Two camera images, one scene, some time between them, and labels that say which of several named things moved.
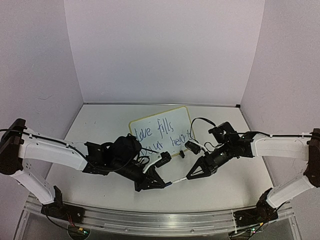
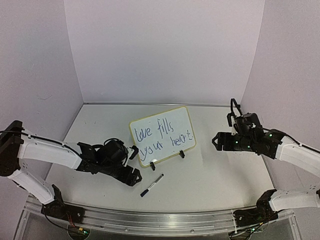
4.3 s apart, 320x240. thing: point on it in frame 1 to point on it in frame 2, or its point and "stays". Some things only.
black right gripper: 208,164 to 230,141
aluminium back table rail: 164,103 stays
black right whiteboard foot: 182,154 stays
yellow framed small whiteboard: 167,132 stays
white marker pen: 181,179 to 145,191
